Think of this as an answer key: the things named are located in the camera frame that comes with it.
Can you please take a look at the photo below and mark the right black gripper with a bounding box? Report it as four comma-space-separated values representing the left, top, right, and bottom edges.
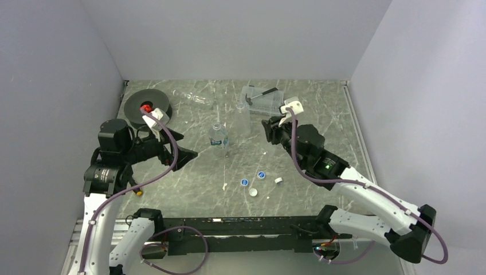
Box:
262, 115, 306, 168

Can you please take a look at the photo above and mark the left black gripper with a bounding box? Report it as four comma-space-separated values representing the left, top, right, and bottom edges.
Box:
122, 125, 197, 170

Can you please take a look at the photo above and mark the labelled water bottle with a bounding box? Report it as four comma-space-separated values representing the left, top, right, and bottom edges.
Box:
209, 122, 229, 157

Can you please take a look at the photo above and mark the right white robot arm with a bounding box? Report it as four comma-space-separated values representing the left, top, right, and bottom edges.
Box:
261, 116, 437, 264

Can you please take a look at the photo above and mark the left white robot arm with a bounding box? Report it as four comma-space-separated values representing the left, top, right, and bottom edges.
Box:
68, 119, 198, 274

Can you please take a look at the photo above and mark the clear plastic tray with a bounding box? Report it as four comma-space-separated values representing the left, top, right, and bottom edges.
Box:
240, 85, 284, 116

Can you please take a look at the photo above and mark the small hammer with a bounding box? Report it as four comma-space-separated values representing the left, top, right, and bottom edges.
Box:
245, 87, 278, 105

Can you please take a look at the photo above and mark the black spool disc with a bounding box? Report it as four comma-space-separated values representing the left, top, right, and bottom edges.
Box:
123, 89, 173, 127

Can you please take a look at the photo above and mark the yellow tipped screwdriver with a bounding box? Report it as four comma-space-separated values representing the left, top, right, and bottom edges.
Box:
129, 182, 143, 197

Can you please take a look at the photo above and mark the loose white cap near front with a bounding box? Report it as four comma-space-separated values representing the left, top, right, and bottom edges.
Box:
249, 188, 258, 197

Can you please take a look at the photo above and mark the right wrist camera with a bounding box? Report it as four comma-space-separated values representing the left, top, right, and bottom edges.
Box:
279, 96, 304, 127

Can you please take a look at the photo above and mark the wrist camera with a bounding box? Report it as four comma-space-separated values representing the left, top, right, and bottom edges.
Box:
140, 104, 170, 141
279, 96, 304, 127

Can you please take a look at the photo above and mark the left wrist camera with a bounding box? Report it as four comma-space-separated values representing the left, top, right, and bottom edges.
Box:
140, 104, 170, 141

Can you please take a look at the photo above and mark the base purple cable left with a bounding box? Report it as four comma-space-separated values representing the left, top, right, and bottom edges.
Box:
139, 226, 209, 275

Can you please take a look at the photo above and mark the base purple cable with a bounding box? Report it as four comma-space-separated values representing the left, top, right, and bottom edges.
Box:
313, 239, 377, 266
139, 226, 209, 275

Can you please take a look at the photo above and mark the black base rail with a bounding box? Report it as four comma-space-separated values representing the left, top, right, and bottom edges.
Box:
149, 215, 351, 256

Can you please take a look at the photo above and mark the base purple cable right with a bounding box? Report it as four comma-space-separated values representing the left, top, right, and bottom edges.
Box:
313, 239, 377, 266

